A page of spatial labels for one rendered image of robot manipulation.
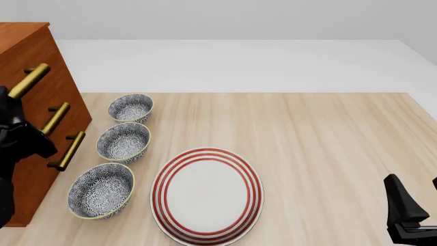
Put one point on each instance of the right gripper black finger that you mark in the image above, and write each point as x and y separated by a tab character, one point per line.
404	202
435	183

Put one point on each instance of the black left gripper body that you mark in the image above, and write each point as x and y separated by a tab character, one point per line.
10	107

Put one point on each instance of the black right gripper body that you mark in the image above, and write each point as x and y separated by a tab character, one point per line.
414	232

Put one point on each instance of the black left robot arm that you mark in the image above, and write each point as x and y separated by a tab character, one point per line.
13	148

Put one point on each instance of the wooden drawer front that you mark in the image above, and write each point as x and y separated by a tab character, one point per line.
46	50
70	89
41	184

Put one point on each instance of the wooden cabinet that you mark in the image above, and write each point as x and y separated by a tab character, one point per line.
32	43

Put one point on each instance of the blue patterned bowl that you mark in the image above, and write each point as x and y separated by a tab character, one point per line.
100	192
123	142
130	107

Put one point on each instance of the white plate with red rings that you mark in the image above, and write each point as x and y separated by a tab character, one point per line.
206	196

